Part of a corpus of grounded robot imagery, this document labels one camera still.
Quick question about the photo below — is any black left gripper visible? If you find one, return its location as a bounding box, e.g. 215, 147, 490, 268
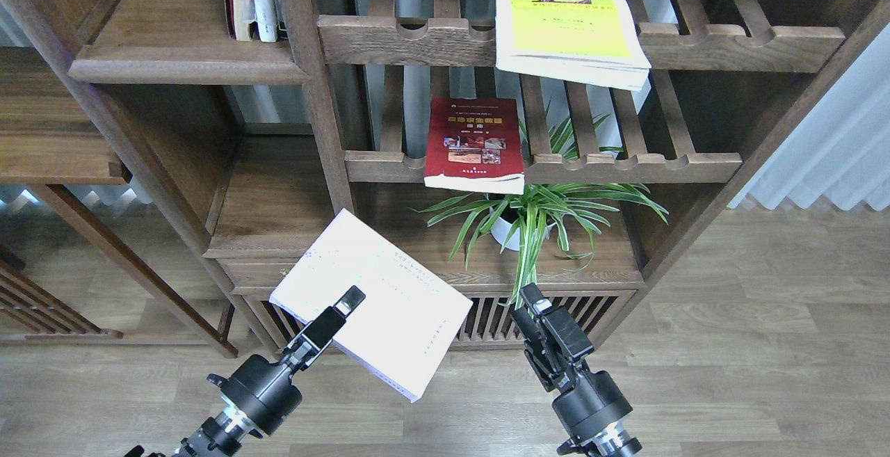
207, 286, 366, 438

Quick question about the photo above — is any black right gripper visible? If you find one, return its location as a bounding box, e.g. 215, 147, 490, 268
519, 283, 633, 447

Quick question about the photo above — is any white lavender cover book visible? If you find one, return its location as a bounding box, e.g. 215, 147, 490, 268
270, 210, 471, 402

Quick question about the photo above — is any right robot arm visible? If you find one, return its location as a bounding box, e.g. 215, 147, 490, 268
512, 283, 642, 456

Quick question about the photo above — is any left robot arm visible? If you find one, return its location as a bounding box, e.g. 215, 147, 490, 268
174, 286, 366, 456

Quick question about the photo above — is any white plant pot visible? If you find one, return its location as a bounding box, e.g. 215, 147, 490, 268
490, 209, 522, 251

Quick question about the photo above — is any green spider plant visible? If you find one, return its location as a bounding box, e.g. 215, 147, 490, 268
414, 113, 670, 305

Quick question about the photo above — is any red cover book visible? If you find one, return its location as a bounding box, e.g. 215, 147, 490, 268
425, 97, 525, 194

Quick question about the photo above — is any dark wooden bookshelf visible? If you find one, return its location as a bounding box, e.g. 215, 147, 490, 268
2, 0, 888, 347

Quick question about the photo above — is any yellow cover book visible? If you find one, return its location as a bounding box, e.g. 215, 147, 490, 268
495, 0, 651, 90

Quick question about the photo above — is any wooden side table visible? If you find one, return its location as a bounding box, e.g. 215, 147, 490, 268
0, 48, 241, 359

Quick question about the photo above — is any white curtain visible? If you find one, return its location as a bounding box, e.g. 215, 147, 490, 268
729, 27, 889, 211

